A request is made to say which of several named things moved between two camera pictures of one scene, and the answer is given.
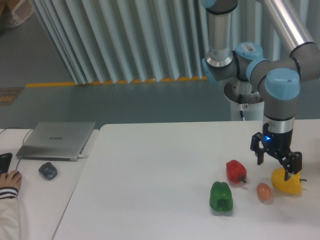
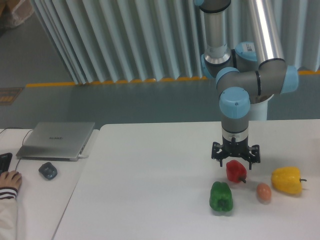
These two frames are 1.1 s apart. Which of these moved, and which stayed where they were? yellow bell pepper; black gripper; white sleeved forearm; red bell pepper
Moved: black gripper
Stayed: red bell pepper; white sleeved forearm; yellow bell pepper
